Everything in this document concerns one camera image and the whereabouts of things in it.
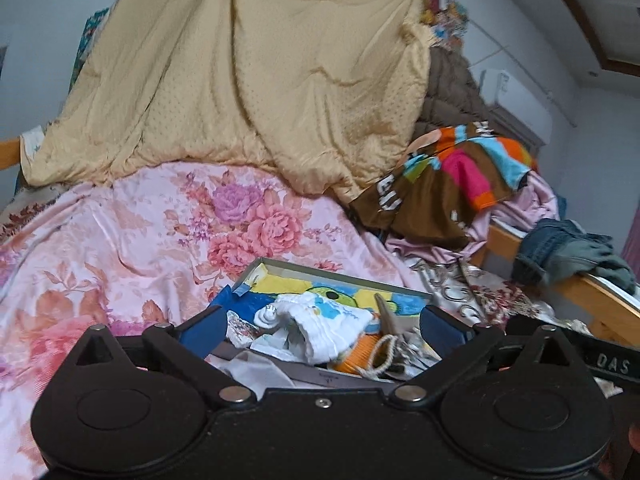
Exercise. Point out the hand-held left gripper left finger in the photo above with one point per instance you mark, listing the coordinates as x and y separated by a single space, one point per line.
206 329

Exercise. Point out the pink curtain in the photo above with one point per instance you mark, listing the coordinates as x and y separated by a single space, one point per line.
632 255

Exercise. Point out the small floral printed cloth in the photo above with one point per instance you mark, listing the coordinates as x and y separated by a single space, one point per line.
240 327

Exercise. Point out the orange spool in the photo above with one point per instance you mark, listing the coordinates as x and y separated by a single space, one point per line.
357 356

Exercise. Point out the pink floral blanket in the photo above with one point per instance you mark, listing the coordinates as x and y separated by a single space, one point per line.
125 240

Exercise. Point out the white air conditioner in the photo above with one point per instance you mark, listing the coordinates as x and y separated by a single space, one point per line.
520 100

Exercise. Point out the colourful striped brown towel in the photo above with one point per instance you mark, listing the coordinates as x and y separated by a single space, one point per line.
450 195

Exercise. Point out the grey box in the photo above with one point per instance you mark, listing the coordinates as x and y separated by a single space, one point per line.
345 379

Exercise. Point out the wooden ceiling beam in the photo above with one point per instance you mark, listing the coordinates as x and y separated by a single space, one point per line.
575 5

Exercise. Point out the white blue printed cloth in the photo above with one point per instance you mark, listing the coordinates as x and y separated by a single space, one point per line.
325 320

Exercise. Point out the teal patterned cloth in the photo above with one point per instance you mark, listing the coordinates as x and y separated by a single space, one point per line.
87 45

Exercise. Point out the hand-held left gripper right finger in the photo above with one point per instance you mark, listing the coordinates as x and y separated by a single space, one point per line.
440 332

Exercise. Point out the yellow quilt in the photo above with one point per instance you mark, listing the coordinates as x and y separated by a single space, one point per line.
225 60

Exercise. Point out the blue yellow cartoon cloth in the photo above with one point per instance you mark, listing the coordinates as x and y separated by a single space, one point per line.
320 287

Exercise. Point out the colourful floral cloth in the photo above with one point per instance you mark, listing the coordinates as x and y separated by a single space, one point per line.
445 20

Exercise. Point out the blue jeans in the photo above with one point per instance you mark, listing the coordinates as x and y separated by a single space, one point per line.
555 250

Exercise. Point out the dark brown quilted jacket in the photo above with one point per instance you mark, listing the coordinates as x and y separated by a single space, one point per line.
450 90

